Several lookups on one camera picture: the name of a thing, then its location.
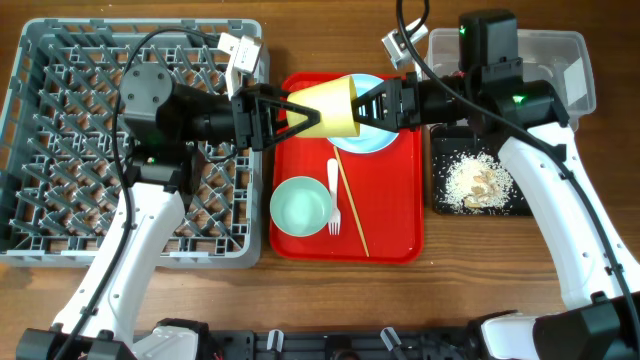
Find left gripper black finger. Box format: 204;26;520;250
269;112;321;148
264;86;320;118

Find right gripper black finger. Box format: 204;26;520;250
354;113;400;131
351;78;395;108

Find yellow plastic cup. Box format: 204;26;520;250
287;76;360;138

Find rice and food scraps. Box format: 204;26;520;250
441;152;514;214

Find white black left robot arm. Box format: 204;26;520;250
16;63;321;359

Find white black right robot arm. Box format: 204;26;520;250
352;74;639;359

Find black waste tray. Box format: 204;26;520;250
430;125;531;216

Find clear plastic waste bin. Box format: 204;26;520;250
425;28;596;130

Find grey dishwasher rack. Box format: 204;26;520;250
1;18;263;268

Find large light blue plate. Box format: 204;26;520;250
328;74;398;154

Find red plastic serving tray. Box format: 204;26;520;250
268;71;425;265

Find wooden chopstick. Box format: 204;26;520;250
333;145;370;258

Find green saucer bowl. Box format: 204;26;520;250
269;176;333;237

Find white plastic fork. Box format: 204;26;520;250
327;158;341;236

